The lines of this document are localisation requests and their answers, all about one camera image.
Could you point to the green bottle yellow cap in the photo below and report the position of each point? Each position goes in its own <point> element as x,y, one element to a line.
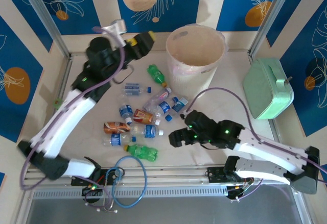
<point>143,152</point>
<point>155,74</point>

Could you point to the square Fiji water bottle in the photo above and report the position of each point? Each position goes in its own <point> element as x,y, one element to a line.
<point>180,104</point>

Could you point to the blue-label bottle white cap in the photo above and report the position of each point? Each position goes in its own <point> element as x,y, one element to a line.
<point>125,111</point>
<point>150,131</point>

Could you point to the clear bottle blue cap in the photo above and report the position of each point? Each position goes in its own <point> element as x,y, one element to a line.
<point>131,88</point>

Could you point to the blue-label bottle blue cap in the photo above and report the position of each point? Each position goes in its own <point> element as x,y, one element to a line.
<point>115,139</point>
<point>164,106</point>

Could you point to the brown orange label bottle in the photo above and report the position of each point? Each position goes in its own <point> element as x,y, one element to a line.
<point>116,127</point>

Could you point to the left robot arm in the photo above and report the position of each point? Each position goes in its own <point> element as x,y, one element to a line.
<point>66,122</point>

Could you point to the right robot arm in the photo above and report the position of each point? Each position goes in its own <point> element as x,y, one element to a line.
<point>268,145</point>

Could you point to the beige plastic bin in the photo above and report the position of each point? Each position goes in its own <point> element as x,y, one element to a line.
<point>194,45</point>

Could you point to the clear bottle pink label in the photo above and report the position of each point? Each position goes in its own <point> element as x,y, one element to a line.
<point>163,96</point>

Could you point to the red gold label bottle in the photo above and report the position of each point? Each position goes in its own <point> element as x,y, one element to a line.
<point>141,116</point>

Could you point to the blue stethoscope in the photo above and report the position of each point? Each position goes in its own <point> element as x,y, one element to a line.
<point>145,180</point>

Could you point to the small green-lidded bottle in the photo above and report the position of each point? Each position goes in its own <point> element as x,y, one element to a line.
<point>57,102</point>

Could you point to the grey metal panel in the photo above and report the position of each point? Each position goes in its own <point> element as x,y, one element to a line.
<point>178,211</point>

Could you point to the mint green zip case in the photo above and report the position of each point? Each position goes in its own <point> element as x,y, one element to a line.
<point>268,86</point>

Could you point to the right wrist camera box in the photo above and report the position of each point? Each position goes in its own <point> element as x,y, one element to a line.
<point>185,113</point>

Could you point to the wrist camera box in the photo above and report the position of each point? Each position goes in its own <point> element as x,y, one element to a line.
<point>117,27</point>
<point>185,113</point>

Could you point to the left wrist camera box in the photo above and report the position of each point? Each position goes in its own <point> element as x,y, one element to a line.
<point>117,27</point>

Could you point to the wide aluminium base rail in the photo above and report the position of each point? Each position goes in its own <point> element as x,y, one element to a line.
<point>173,175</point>

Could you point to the aluminium frame post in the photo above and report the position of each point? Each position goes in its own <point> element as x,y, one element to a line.
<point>270,14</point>
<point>43,12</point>

